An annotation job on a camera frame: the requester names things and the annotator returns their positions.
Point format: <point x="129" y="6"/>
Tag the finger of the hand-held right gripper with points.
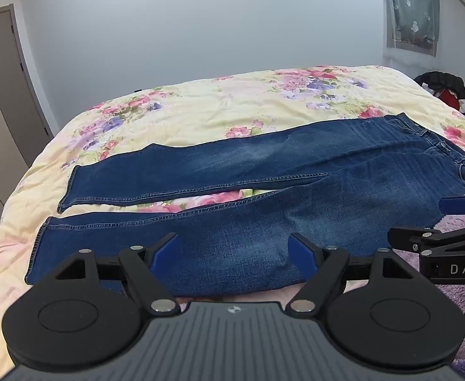
<point x="453" y="205"/>
<point x="415" y="237"/>

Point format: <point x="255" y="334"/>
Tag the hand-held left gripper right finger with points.
<point x="300" y="252"/>

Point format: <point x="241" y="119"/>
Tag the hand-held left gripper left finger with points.
<point x="164" y="253"/>

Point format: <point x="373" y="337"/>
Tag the blue denim pants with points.
<point x="256" y="190"/>

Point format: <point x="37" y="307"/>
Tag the pink bed sheet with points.
<point x="236" y="297"/>

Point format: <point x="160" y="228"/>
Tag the red garment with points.
<point x="450" y="97"/>

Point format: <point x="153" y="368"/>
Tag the pile of dark clothes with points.
<point x="447" y="81"/>

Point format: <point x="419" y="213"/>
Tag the floral cream blanket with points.
<point x="216" y="103"/>

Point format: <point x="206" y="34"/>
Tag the grey printed window curtain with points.
<point x="411" y="8"/>

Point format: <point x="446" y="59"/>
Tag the grey door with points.
<point x="6" y="87"/>

